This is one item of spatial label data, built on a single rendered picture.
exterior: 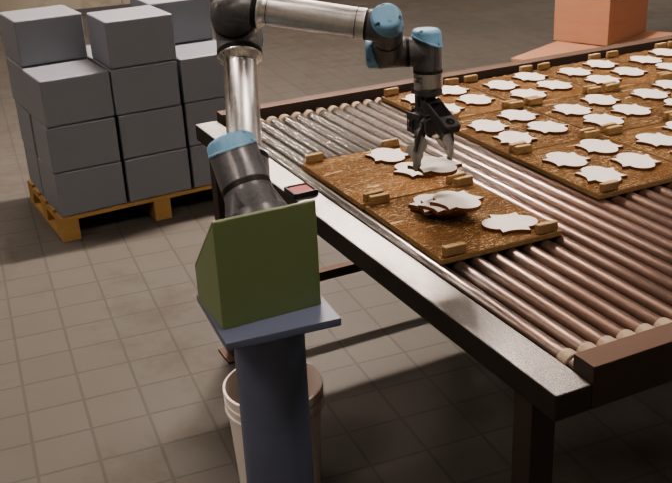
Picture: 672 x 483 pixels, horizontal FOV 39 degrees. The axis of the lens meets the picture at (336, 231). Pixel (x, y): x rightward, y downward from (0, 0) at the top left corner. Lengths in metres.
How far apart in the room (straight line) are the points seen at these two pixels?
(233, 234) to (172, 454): 1.37
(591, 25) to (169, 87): 3.02
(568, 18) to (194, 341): 3.86
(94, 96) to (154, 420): 1.98
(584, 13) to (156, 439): 4.42
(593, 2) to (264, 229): 4.84
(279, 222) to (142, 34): 2.92
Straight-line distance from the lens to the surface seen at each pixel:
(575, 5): 6.76
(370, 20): 2.31
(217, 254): 2.07
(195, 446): 3.32
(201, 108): 5.11
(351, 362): 3.69
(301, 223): 2.13
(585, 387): 1.86
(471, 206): 2.45
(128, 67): 4.93
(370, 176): 2.83
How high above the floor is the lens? 1.89
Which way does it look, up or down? 23 degrees down
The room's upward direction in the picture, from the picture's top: 3 degrees counter-clockwise
